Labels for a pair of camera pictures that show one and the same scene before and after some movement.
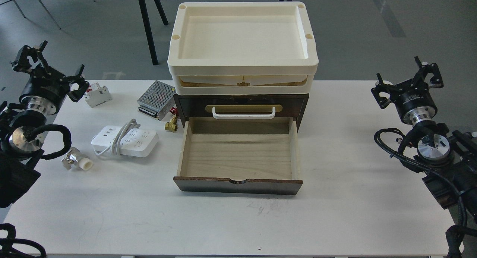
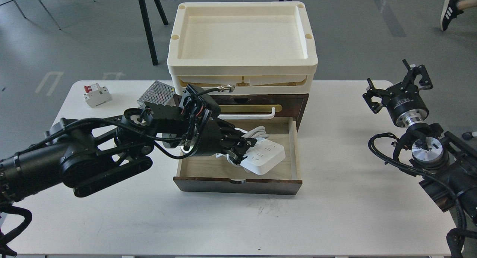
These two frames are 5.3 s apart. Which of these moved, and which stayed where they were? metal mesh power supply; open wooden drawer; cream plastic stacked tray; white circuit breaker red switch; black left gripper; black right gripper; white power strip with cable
Moved: black left gripper; white power strip with cable; black right gripper
Stayed: white circuit breaker red switch; metal mesh power supply; cream plastic stacked tray; open wooden drawer
